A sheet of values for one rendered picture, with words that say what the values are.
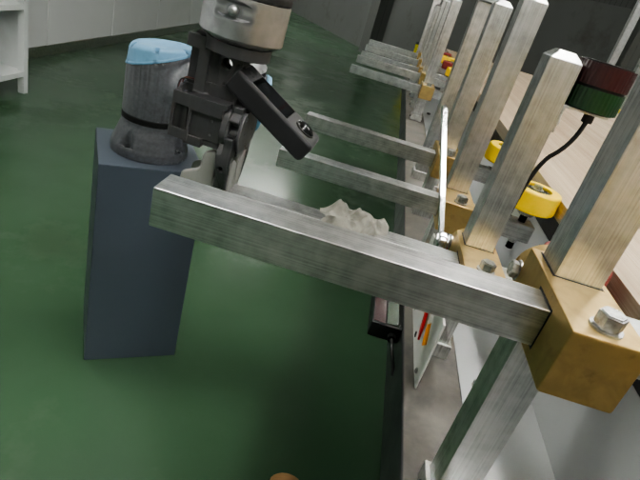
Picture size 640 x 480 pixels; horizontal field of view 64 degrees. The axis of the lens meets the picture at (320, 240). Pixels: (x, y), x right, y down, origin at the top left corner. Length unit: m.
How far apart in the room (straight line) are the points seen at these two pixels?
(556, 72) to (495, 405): 0.35
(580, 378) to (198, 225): 0.26
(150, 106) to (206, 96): 0.72
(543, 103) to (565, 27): 6.43
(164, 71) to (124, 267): 0.51
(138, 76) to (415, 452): 1.02
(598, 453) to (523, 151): 0.37
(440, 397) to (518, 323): 0.32
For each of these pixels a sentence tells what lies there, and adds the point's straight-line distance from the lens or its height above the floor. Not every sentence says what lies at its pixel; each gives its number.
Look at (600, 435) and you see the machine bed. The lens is 0.74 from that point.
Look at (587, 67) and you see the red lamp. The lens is 0.63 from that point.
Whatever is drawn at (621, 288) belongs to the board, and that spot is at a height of 0.89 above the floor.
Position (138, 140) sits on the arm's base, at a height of 0.65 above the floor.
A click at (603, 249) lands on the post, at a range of 0.41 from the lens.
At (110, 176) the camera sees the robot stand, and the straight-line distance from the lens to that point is 1.32.
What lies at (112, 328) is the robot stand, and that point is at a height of 0.11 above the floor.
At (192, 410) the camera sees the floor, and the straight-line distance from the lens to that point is 1.52.
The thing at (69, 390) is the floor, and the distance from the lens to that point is 1.56.
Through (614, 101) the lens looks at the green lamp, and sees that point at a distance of 0.63.
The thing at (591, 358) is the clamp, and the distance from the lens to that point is 0.36.
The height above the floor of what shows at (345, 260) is 0.95.
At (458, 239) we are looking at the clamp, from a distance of 0.67.
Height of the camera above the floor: 1.11
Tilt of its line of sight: 27 degrees down
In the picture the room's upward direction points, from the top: 17 degrees clockwise
